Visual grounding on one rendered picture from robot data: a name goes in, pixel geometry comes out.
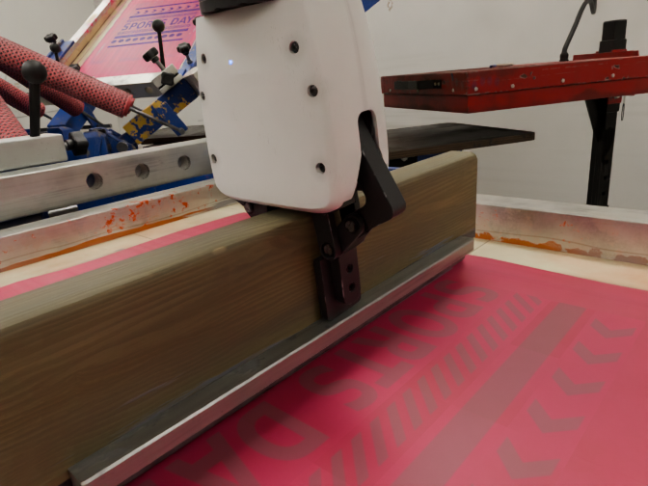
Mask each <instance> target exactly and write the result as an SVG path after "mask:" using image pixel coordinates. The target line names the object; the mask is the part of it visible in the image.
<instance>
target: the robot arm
mask: <svg viewBox="0 0 648 486"><path fill-rule="evenodd" d="M199 3H200V4H199V5H200V10H201V15H203V16H201V17H197V18H196V51H197V68H198V79H199V89H200V97H201V105H202V117H203V124H204V130H205V136H206V142H207V147H208V153H209V158H210V164H211V168H212V173H213V176H214V180H215V183H216V186H217V188H218V189H219V190H220V191H221V192H222V193H224V194H225V195H226V196H228V197H230V198H233V199H236V200H237V201H238V202H239V203H240V204H242V205H243V206H244V209H245V210H246V212H247V213H248V214H249V215H250V217H254V216H257V215H259V214H262V213H265V212H268V211H271V210H274V209H277V208H280V207H281V208H287V209H293V210H299V211H306V212H311V215H312V219H313V223H314V228H315V232H316V237H317V241H318V246H319V250H320V253H321V256H319V257H317V258H315V259H314V260H313V267H314V274H315V280H316V287H317V294H318V301H319V305H320V314H321V316H322V318H323V319H326V320H329V321H332V320H334V319H335V318H337V317H338V316H339V315H341V314H342V313H344V312H345V311H347V310H348V309H350V308H351V307H352V306H354V305H355V304H357V303H358V302H359V301H360V299H361V284H360V274H359V265H358V256H357V246H358V245H360V244H361V243H363V242H364V241H365V237H366V236H367V235H368V234H369V233H370V232H371V230H372V229H373V228H375V227H377V226H379V225H381V224H383V223H385V222H387V221H388V220H390V219H392V218H394V217H395V216H397V215H399V214H401V213H402V212H404V211H405V209H406V202H405V200H404V198H403V196H402V194H401V192H400V191H399V189H398V187H397V185H396V183H395V181H394V179H393V177H392V174H391V172H390V170H389V149H388V136H387V127H386V118H385V110H384V103H383V97H382V90H381V84H380V78H379V72H378V67H377V62H376V57H375V52H374V47H373V43H372V38H371V35H370V31H369V27H368V23H367V19H366V15H365V10H364V6H363V3H362V0H199ZM358 191H363V192H364V195H365V205H364V206H363V207H360V202H359V197H358ZM338 210H339V212H340V217H341V222H340V224H339V225H338V226H337V225H336V220H335V215H334V212H336V211H338Z"/></svg>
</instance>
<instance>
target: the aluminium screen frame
mask: <svg viewBox="0 0 648 486"><path fill-rule="evenodd" d="M234 203H238V201H237V200H236V199H233V198H230V197H228V196H226V195H225V194H224V193H222V192H221V191H220V190H219V189H218V188H217V186H216V183H215V180H214V178H212V179H207V180H203V181H199V182H195V183H191V184H187V185H183V186H178V187H175V188H171V189H167V190H163V191H159V192H155V193H151V194H146V195H143V196H139V197H135V198H131V199H127V200H123V201H119V202H111V203H107V204H104V205H100V206H96V207H92V208H88V209H83V210H79V211H75V212H71V213H68V214H64V215H60V216H55V217H51V218H47V219H43V220H39V221H36V222H32V223H28V224H23V225H19V226H15V227H11V228H7V229H0V273H2V272H5V271H8V270H12V269H15V268H18V267H21V266H24V265H28V264H31V263H35V262H38V261H41V260H45V259H48V258H51V257H56V256H60V255H63V254H66V253H70V252H73V251H76V250H80V249H83V248H87V247H90V246H93V245H96V244H99V243H103V242H106V241H109V240H113V239H116V238H119V237H123V236H126V235H129V234H132V233H135V232H139V231H142V230H148V229H151V228H155V227H158V226H161V225H165V224H168V223H171V222H174V221H177V220H181V219H184V218H188V217H191V216H194V215H198V214H201V213H204V212H207V211H210V210H214V209H217V208H220V207H224V206H227V205H231V204H234ZM475 238H480V239H486V240H492V241H498V242H504V243H510V244H516V245H522V246H528V247H534V248H540V249H546V250H552V251H558V252H563V253H569V254H576V255H582V256H588V257H598V258H604V259H611V260H617V261H623V262H629V263H634V264H640V265H647V266H648V211H645V210H635V209H626V208H616V207H607V206H598V205H588V204H578V203H568V202H550V201H540V200H531V199H521V198H511V197H502V196H492V195H482V194H476V217H475Z"/></svg>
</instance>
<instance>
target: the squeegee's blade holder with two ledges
mask: <svg viewBox="0 0 648 486"><path fill-rule="evenodd" d="M473 245H474V239H473V238H470V237H465V236H459V237H457V238H455V239H454V240H452V241H450V242H449V243H447V244H445V245H444V246H443V247H441V248H440V249H438V250H436V251H434V252H433V253H431V254H429V255H428V256H425V257H424V258H422V259H420V260H419V261H417V262H415V263H414V264H412V265H410V266H408V267H407V268H405V269H403V270H402V271H400V272H398V273H397V274H395V275H393V276H392V277H390V278H388V279H387V280H385V281H383V282H381V283H379V284H377V285H376V286H374V287H372V288H371V289H370V290H368V291H367V292H365V293H363V294H362V295H361V299H360V301H359V302H358V303H357V304H355V305H354V306H352V307H351V308H350V309H348V310H346V311H345V312H344V313H342V314H341V315H339V316H338V317H337V318H335V319H334V320H332V321H329V320H326V319H323V318H320V319H319V320H317V321H315V322H314V323H312V324H310V325H309V326H308V327H306V328H304V329H303V330H301V331H299V332H298V333H296V334H294V335H293V336H291V337H289V338H287V339H285V340H283V341H282V342H280V343H278V344H277V345H275V346H273V347H272V348H270V349H268V350H267V351H265V352H263V353H262V354H260V355H258V356H256V357H255V358H253V359H251V360H250V361H248V362H246V363H245V364H243V365H242V366H240V367H238V368H237V369H235V370H233V371H231V372H230V373H228V374H226V375H225V376H223V377H221V378H220V379H218V380H216V381H215V382H213V383H211V384H210V385H208V386H206V387H204V388H203V389H201V390H199V391H197V392H195V393H194V394H192V395H190V396H189V397H187V398H185V399H184V400H182V401H180V402H178V403H177V404H176V405H174V406H173V407H171V408H169V409H168V410H166V411H164V412H163V413H161V414H159V415H158V416H156V417H154V418H152V419H150V420H148V421H147V422H145V423H143V424H142V425H140V426H138V427H137V428H135V429H133V430H132V431H130V432H128V433H126V434H125V435H123V436H121V437H120V438H118V439H116V440H115V441H114V442H112V443H111V444H109V445H107V446H105V447H103V448H101V449H100V450H98V451H96V452H95V453H93V454H91V455H90V456H88V457H86V458H85V459H83V460H81V461H80V462H78V463H76V464H74V465H73V466H71V467H69V468H68V472H69V476H70V479H71V482H72V486H117V485H118V484H120V483H122V482H123V481H125V480H126V479H127V478H128V477H130V476H131V475H133V474H134V473H136V472H138V471H139V470H141V469H142V468H144V467H145V466H147V465H148V464H150V463H151V462H153V461H154V460H156V459H157V458H159V457H160V456H162V455H163V454H165V453H166V452H168V451H170V450H171V449H173V448H174V447H176V446H178V445H179V444H181V443H182V442H184V441H185V440H187V439H188V438H190V437H191V436H193V435H194V434H196V433H197V432H199V431H200V430H202V429H203V428H205V427H206V426H207V425H208V424H210V423H211V422H213V421H214V420H216V419H218V418H220V417H221V416H223V415H224V414H226V413H227V412H229V411H230V410H232V409H233V408H235V407H236V406H238V405H239V404H241V403H242V402H244V401H245V400H247V399H248V398H250V397H251V396H253V395H254V394H256V393H257V392H259V391H261V390H263V389H264V388H266V387H267V386H269V385H270V384H272V383H273V382H275V381H276V380H278V379H279V378H281V377H282V376H284V375H285V374H287V372H289V371H290V370H292V369H293V368H295V367H296V366H298V365H300V364H301V363H303V362H304V361H306V360H307V359H309V358H311V357H312V356H314V355H315V354H317V353H318V352H320V351H321V350H323V349H324V348H326V347H327V346H329V345H330V344H332V343H333V342H335V341H336V340H338V339H339V338H341V337H343V336H344V335H346V334H347V333H349V332H350V331H352V330H353V329H355V328H356V327H358V326H360V325H361V324H363V323H364V322H366V321H367V320H368V319H369V318H371V317H372V316H374V315H375V314H377V313H378V312H380V311H382V310H383V309H385V308H386V307H388V306H389V305H391V304H392V303H394V302H395V301H397V300H398V299H400V298H401V297H403V296H404V295H406V294H408V293H409V292H411V291H412V290H414V289H415V288H417V287H418V286H420V285H421V284H423V283H425V282H426V281H428V280H429V279H431V278H432V277H434V276H435V275H437V274H438V273H440V272H441V271H443V270H444V269H446V268H447V267H448V266H449V265H451V264H452V263H454V262H456V261H457V260H459V259H460V258H462V257H464V256H465V255H467V254H468V253H470V252H471V251H473Z"/></svg>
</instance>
